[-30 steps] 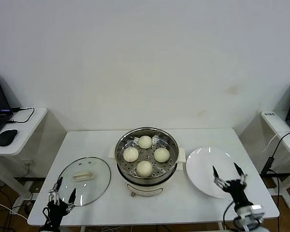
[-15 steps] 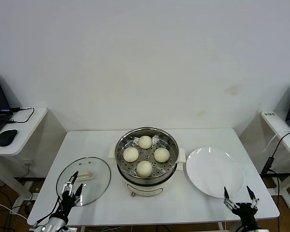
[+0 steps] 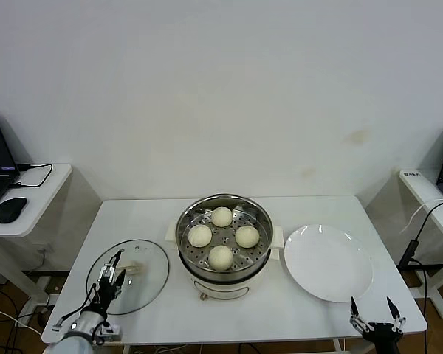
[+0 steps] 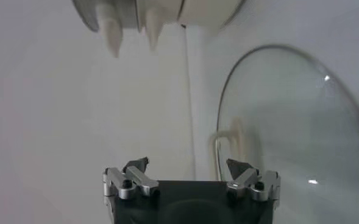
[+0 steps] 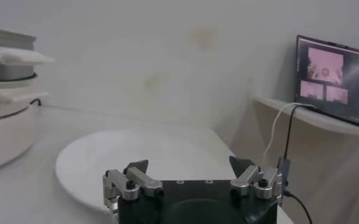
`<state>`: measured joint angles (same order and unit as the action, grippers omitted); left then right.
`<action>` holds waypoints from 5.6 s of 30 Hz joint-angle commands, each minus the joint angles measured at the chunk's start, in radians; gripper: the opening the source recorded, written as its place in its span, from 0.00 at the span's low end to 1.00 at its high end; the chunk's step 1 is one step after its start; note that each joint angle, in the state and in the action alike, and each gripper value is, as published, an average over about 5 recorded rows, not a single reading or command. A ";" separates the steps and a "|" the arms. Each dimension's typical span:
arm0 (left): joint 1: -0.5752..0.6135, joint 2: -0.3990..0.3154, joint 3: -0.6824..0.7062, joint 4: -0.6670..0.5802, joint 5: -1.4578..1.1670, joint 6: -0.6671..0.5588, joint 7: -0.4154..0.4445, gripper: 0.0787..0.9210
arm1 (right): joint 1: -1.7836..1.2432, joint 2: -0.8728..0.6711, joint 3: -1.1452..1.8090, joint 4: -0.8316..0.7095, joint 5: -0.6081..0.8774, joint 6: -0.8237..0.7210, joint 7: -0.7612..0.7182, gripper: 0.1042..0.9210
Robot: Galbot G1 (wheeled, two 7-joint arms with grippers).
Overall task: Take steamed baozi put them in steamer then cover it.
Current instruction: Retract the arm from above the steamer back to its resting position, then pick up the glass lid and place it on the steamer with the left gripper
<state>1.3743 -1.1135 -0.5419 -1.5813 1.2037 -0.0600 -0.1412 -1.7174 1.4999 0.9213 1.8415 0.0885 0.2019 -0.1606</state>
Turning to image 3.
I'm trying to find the cream electric cooker base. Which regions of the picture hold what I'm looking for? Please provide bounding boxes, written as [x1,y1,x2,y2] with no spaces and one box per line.
[165,223,284,302]

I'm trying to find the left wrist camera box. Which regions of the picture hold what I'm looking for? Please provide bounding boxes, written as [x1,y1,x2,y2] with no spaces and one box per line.
[102,323,123,342]

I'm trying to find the white steamed baozi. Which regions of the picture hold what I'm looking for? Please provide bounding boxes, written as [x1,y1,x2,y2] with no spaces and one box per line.
[210,206,233,227]
[235,226,261,249]
[208,245,234,271]
[188,225,213,248]

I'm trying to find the stainless steel steamer basket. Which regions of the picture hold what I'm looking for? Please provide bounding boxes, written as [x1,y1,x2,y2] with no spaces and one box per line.
[176,194,275,273]

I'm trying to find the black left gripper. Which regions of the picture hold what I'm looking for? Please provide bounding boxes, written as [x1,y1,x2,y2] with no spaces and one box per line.
[95,250,127,313]

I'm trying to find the white round plate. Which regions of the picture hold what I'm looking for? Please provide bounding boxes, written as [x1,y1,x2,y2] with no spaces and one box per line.
[284,223,374,303]

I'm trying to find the black computer mouse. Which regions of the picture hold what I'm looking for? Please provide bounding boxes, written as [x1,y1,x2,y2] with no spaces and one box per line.
[0,197,27,224]

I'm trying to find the round glass pot lid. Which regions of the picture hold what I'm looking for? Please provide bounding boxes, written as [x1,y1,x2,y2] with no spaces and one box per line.
[85,238,171,316]

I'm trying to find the black cable with adapter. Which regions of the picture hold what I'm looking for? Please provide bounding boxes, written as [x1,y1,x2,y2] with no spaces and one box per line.
[397,201,443,354]

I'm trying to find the black laptop charger cable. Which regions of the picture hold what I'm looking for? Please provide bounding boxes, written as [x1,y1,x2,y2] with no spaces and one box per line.
[10,162,54,190]

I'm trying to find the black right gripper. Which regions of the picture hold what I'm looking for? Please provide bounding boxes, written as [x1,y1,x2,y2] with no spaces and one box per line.
[348,296,408,354]

